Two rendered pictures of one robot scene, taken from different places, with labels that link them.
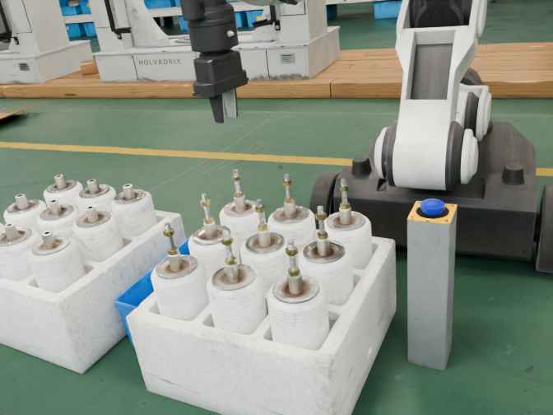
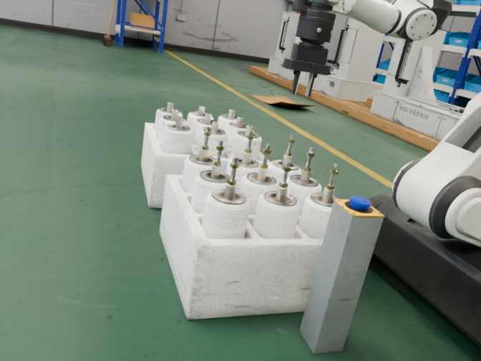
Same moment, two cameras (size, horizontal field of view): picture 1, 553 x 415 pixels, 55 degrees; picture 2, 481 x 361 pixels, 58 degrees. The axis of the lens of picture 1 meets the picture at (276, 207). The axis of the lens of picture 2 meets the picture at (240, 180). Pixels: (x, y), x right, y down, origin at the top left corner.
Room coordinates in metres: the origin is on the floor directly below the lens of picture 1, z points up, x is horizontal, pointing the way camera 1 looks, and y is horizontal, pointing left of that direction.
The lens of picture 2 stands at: (0.05, -0.57, 0.60)
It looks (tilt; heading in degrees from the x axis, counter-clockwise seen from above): 20 degrees down; 39
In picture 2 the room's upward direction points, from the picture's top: 10 degrees clockwise
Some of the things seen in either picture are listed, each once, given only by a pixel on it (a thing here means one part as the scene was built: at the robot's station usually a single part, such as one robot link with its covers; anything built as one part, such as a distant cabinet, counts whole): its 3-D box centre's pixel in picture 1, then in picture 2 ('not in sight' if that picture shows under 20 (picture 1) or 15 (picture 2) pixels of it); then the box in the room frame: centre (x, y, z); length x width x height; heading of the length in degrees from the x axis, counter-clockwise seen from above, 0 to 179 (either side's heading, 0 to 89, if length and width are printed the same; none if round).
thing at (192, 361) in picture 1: (274, 313); (250, 237); (0.87, 0.03, 0.09); 0.39 x 0.39 x 0.18; 61
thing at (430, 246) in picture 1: (430, 288); (338, 278); (0.80, -0.26, 0.16); 0.07 x 0.07 x 0.31; 61
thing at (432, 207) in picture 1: (432, 208); (359, 204); (0.80, -0.26, 0.32); 0.04 x 0.04 x 0.02
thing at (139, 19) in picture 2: not in sight; (142, 21); (4.02, 4.98, 0.36); 0.31 x 0.25 x 0.20; 154
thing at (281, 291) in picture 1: (295, 289); (229, 196); (0.71, -0.01, 0.25); 0.08 x 0.08 x 0.01
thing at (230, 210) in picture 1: (240, 208); (285, 165); (1.03, 0.08, 0.25); 0.08 x 0.08 x 0.01
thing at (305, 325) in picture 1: (300, 334); (222, 234); (0.71, -0.01, 0.16); 0.10 x 0.10 x 0.18
